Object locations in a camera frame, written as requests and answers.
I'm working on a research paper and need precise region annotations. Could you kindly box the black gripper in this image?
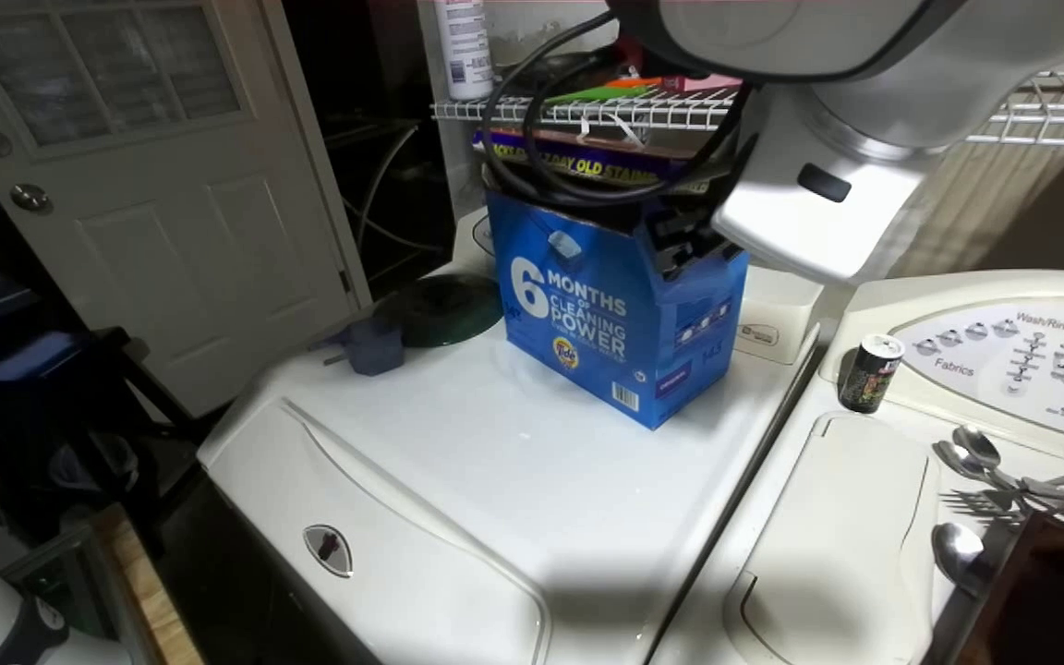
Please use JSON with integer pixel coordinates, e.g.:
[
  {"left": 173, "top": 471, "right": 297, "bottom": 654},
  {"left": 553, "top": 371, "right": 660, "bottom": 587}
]
[{"left": 642, "top": 196, "right": 747, "bottom": 281}]

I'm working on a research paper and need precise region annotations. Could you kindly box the blue Tide detergent box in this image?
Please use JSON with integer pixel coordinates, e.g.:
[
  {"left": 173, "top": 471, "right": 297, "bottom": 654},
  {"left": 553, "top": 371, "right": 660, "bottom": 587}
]
[{"left": 474, "top": 122, "right": 754, "bottom": 433}]

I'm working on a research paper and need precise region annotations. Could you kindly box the translucent blue plastic cup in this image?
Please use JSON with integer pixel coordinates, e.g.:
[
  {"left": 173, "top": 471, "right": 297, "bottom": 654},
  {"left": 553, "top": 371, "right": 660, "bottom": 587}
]
[{"left": 334, "top": 314, "right": 410, "bottom": 380}]

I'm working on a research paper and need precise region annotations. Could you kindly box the small black can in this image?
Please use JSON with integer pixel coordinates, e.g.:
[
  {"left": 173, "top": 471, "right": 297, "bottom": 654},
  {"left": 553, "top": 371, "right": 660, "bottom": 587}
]
[{"left": 834, "top": 330, "right": 908, "bottom": 416}]

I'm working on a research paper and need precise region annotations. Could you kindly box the tall white bottle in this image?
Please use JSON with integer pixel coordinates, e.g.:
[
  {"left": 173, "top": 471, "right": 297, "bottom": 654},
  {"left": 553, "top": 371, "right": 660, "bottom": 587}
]
[{"left": 433, "top": 0, "right": 498, "bottom": 107}]

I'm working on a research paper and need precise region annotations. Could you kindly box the white washing machine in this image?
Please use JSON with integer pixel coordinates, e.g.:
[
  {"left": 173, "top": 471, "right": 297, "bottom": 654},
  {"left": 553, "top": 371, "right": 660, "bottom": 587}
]
[{"left": 197, "top": 202, "right": 834, "bottom": 665}]

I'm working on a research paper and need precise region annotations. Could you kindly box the dark brown tray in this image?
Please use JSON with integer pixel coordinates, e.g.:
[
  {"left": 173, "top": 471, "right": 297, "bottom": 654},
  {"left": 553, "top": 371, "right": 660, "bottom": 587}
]
[{"left": 947, "top": 500, "right": 1064, "bottom": 665}]

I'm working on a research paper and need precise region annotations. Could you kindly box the white panel door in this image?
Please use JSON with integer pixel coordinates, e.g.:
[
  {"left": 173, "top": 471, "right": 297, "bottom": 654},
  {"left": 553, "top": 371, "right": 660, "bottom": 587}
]
[{"left": 0, "top": 0, "right": 376, "bottom": 421}]

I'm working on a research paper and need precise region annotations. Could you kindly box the wooden base board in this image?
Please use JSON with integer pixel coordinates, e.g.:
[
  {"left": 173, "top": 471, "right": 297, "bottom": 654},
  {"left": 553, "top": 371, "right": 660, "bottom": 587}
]
[{"left": 91, "top": 500, "right": 212, "bottom": 665}]

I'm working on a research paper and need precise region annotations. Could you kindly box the metal door knob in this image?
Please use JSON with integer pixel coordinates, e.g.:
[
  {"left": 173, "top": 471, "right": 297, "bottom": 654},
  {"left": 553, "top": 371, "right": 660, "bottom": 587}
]
[{"left": 8, "top": 178, "right": 59, "bottom": 219}]

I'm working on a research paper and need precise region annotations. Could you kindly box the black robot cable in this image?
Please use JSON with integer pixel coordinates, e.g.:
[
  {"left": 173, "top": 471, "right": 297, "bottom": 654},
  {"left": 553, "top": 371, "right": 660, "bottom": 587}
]
[{"left": 477, "top": 8, "right": 760, "bottom": 214}]

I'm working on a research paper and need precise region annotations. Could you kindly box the white wire shelf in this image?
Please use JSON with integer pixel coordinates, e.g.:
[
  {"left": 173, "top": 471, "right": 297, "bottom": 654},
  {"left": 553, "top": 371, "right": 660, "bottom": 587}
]
[{"left": 428, "top": 65, "right": 1064, "bottom": 154}]

